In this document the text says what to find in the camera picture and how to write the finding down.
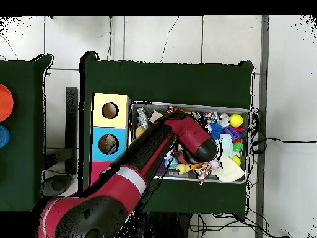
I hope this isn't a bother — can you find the globe print ball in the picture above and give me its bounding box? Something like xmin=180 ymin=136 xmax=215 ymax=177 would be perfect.
xmin=167 ymin=157 xmax=179 ymax=170

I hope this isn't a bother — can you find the cream knitted cloth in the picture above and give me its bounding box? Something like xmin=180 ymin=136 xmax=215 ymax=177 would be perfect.
xmin=214 ymin=151 xmax=246 ymax=183

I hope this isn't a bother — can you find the silver toy robot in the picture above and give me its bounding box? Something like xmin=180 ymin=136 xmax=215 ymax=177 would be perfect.
xmin=136 ymin=107 xmax=149 ymax=127

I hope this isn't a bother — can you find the black cable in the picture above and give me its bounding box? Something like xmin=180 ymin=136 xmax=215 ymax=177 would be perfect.
xmin=250 ymin=136 xmax=317 ymax=149

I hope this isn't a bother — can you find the blue round disc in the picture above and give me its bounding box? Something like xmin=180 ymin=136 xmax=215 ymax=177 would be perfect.
xmin=0 ymin=125 xmax=11 ymax=149

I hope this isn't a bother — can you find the blue spiky ball with eyes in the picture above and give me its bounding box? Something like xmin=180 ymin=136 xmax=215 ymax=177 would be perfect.
xmin=207 ymin=121 xmax=225 ymax=142

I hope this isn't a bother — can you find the light teal knitted cloth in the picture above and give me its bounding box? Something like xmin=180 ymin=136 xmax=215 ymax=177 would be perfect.
xmin=217 ymin=133 xmax=235 ymax=159

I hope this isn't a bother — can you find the orange round disc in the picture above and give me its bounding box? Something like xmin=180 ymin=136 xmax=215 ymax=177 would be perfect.
xmin=0 ymin=83 xmax=14 ymax=123

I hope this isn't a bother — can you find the wooden box with three holes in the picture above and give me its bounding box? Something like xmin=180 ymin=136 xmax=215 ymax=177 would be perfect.
xmin=89 ymin=92 xmax=132 ymax=187

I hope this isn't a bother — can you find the small wooden block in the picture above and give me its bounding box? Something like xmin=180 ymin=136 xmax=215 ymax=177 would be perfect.
xmin=149 ymin=110 xmax=164 ymax=124

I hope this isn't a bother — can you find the shallow clear mesh bin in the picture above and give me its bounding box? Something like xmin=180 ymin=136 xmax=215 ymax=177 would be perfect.
xmin=128 ymin=101 xmax=251 ymax=185

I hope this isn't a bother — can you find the plain yellow ball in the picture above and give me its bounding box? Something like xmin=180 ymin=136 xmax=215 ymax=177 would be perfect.
xmin=230 ymin=113 xmax=245 ymax=128

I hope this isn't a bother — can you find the dark green table cloth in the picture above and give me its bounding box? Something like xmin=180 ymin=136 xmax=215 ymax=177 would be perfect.
xmin=0 ymin=53 xmax=56 ymax=215
xmin=79 ymin=51 xmax=255 ymax=220

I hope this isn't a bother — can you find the toy hamburger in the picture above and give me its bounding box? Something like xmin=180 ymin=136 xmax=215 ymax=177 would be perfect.
xmin=134 ymin=126 xmax=148 ymax=139

